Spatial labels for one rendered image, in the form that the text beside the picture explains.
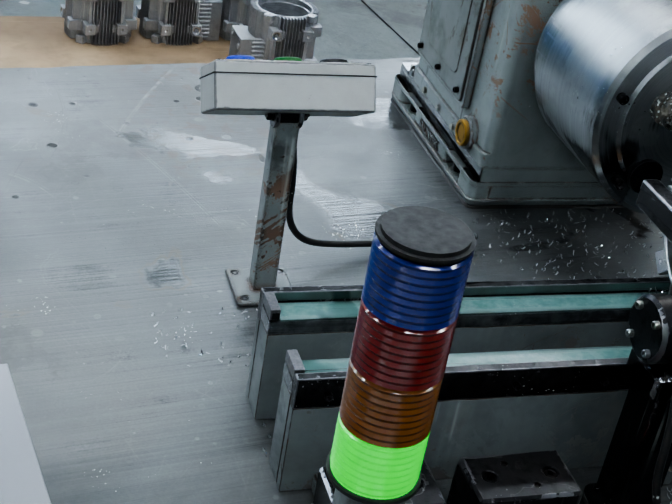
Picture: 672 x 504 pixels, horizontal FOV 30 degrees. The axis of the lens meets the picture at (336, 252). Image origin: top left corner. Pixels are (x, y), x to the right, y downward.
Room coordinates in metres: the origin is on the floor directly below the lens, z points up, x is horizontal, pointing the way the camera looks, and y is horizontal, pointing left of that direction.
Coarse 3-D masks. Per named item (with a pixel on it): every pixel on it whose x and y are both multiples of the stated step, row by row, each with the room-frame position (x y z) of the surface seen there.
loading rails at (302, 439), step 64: (256, 320) 0.99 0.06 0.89; (320, 320) 0.97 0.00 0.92; (512, 320) 1.04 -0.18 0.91; (576, 320) 1.07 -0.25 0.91; (256, 384) 0.97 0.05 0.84; (320, 384) 0.87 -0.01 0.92; (448, 384) 0.91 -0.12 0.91; (512, 384) 0.93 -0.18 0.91; (576, 384) 0.96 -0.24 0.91; (320, 448) 0.87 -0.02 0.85; (448, 448) 0.92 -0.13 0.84; (512, 448) 0.94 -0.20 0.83; (576, 448) 0.97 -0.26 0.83
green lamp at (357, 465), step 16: (336, 432) 0.63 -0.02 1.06; (336, 448) 0.63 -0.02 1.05; (352, 448) 0.62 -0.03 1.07; (368, 448) 0.61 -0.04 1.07; (384, 448) 0.61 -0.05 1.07; (400, 448) 0.61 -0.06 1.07; (416, 448) 0.62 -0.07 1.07; (336, 464) 0.63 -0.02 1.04; (352, 464) 0.62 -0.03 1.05; (368, 464) 0.61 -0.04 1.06; (384, 464) 0.61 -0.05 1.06; (400, 464) 0.61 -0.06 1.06; (416, 464) 0.63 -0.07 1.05; (352, 480) 0.61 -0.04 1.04; (368, 480) 0.61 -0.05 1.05; (384, 480) 0.61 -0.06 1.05; (400, 480) 0.62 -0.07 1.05; (416, 480) 0.63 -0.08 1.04; (368, 496) 0.61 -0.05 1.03; (384, 496) 0.61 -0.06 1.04; (400, 496) 0.62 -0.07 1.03
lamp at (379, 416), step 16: (352, 368) 0.63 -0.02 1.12; (352, 384) 0.63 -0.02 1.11; (368, 384) 0.62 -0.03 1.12; (352, 400) 0.62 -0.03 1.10; (368, 400) 0.61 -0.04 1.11; (384, 400) 0.61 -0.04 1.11; (400, 400) 0.61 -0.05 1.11; (416, 400) 0.61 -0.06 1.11; (432, 400) 0.62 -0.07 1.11; (352, 416) 0.62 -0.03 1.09; (368, 416) 0.61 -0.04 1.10; (384, 416) 0.61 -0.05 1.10; (400, 416) 0.61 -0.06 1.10; (416, 416) 0.62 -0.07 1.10; (432, 416) 0.63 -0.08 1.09; (352, 432) 0.62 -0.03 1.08; (368, 432) 0.61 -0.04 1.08; (384, 432) 0.61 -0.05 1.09; (400, 432) 0.61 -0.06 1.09; (416, 432) 0.62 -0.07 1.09
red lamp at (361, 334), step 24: (360, 312) 0.64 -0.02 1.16; (360, 336) 0.63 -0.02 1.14; (384, 336) 0.61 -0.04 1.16; (408, 336) 0.61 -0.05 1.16; (432, 336) 0.62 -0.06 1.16; (360, 360) 0.62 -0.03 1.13; (384, 360) 0.61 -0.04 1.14; (408, 360) 0.61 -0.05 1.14; (432, 360) 0.62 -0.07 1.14; (384, 384) 0.61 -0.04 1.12; (408, 384) 0.61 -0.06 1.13; (432, 384) 0.62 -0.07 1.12
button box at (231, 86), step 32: (224, 64) 1.15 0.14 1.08; (256, 64) 1.16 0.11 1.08; (288, 64) 1.17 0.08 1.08; (320, 64) 1.19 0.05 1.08; (352, 64) 1.20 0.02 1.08; (224, 96) 1.13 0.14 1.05; (256, 96) 1.15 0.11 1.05; (288, 96) 1.16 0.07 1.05; (320, 96) 1.17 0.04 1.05; (352, 96) 1.18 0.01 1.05
